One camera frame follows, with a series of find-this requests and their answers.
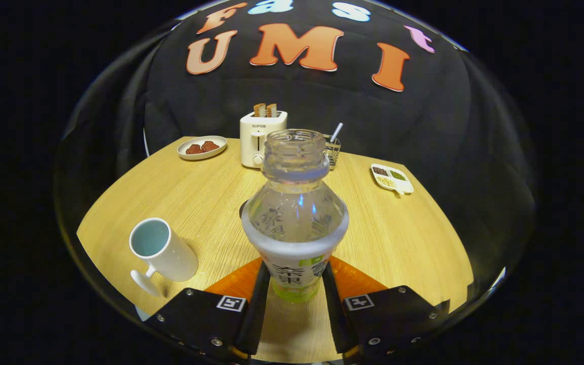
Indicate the toast slice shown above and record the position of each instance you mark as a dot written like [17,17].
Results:
[259,110]
[271,110]

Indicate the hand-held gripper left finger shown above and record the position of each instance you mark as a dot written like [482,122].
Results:
[257,304]

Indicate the brown food piece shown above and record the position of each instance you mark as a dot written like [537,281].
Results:
[210,146]
[193,149]

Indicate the clear plastic juice bottle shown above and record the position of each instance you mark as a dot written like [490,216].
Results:
[294,213]

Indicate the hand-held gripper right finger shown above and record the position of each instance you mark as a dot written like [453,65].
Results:
[333,304]

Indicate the glass straw holder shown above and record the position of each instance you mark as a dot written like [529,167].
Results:
[333,152]

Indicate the white cup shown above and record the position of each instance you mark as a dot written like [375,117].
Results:
[173,256]

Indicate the wooden table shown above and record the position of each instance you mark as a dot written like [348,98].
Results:
[195,192]

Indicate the dark round coaster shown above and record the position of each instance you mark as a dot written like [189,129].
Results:
[244,209]

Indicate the small round plate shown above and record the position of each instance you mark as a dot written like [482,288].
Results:
[218,142]

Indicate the white toaster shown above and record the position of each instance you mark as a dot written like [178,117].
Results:
[251,147]

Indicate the white divided dish with beans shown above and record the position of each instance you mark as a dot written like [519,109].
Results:
[404,186]

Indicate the striped drinking straw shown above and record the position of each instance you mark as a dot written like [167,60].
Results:
[336,132]

